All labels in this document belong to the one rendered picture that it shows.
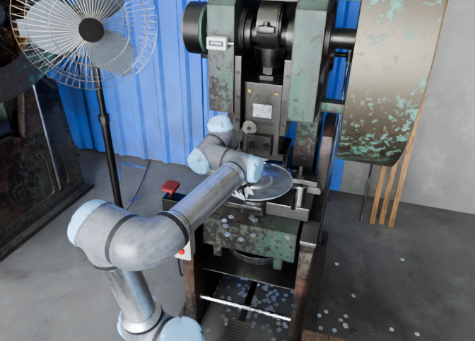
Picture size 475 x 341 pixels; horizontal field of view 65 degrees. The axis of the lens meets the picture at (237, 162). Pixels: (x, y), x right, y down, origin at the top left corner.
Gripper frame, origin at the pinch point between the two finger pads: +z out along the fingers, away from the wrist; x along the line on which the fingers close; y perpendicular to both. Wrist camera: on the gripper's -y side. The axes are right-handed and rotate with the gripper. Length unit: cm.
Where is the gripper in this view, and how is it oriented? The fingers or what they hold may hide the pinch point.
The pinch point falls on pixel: (243, 195)
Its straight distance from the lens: 139.5
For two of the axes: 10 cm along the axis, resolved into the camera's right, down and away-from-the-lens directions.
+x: 8.2, -5.1, 2.6
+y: 5.1, 4.3, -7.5
